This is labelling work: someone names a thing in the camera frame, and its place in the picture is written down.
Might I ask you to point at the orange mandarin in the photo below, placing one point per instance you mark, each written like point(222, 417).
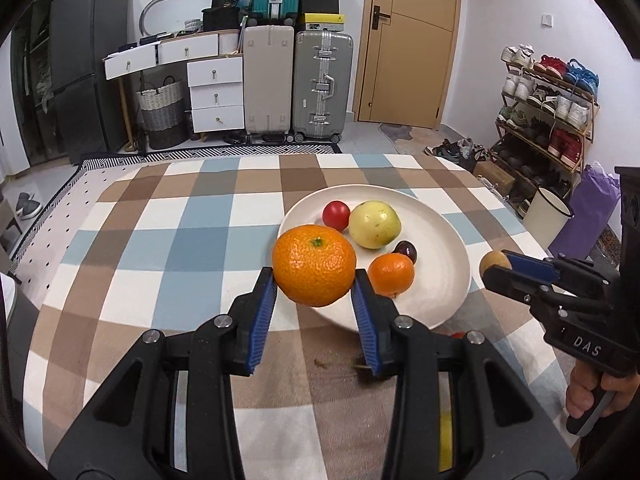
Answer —
point(392, 275)
point(314, 265)

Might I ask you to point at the purple paper bag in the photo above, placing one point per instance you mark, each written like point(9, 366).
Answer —
point(590, 210)

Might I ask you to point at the black storage box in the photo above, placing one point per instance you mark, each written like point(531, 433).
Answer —
point(221, 19)

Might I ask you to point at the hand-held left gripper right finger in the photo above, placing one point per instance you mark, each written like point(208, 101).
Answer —
point(367, 330)

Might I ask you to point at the pair of grey slippers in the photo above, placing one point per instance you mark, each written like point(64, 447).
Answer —
point(27, 205)

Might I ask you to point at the grey white laundry basket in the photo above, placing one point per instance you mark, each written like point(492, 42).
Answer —
point(162, 115)

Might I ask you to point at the scattered pile of shoes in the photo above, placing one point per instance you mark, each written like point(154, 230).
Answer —
point(452, 150)

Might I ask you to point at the wooden door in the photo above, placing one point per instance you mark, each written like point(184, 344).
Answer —
point(410, 60)

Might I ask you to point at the dark round plum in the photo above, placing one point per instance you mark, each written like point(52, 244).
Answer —
point(406, 251)

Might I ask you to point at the checked tablecloth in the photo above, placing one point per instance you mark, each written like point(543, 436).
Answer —
point(150, 260)

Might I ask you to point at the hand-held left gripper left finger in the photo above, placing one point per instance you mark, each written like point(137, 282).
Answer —
point(262, 320)

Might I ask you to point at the cream waste bin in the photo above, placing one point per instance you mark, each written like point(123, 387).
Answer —
point(545, 220)

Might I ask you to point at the shoe rack with shoes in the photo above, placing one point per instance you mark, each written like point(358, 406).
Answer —
point(565, 105)

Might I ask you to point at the silver suitcase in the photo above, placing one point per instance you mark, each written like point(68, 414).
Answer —
point(322, 85)

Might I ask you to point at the dark glass cabinet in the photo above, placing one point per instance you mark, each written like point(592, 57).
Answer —
point(30, 85)

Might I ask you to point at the wooden shoe rack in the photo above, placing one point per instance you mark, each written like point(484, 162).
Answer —
point(545, 147)

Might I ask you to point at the black refrigerator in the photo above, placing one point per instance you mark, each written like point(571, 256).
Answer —
point(85, 60)

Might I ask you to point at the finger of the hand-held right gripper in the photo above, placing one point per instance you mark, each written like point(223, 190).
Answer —
point(535, 267)
point(520, 290)

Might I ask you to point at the striped white container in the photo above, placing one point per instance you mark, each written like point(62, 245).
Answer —
point(191, 25)

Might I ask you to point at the red tomato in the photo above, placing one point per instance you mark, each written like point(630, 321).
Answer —
point(336, 214)

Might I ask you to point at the beige suitcase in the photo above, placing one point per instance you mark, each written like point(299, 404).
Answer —
point(267, 85)

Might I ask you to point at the yellow white shoe box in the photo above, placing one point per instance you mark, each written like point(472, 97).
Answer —
point(320, 22)

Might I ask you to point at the plain black shoe box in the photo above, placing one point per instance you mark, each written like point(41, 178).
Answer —
point(320, 6)

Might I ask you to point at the small brown cardboard box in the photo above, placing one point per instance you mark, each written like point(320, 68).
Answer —
point(495, 176)

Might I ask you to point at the brown longan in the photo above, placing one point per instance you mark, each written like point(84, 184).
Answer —
point(494, 261)

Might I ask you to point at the person's right hand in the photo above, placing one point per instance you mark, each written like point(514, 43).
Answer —
point(580, 390)

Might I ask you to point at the white desk with drawers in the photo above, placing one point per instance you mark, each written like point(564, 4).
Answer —
point(215, 95)

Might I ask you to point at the cream round plate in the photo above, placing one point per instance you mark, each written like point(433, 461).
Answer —
point(440, 270)

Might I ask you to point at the grey brown floor mat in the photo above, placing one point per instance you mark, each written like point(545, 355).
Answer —
point(395, 131)

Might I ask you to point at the yellow-green apple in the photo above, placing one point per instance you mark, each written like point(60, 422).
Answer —
point(375, 225)

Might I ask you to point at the white wall switch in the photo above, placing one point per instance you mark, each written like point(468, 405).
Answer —
point(547, 20)

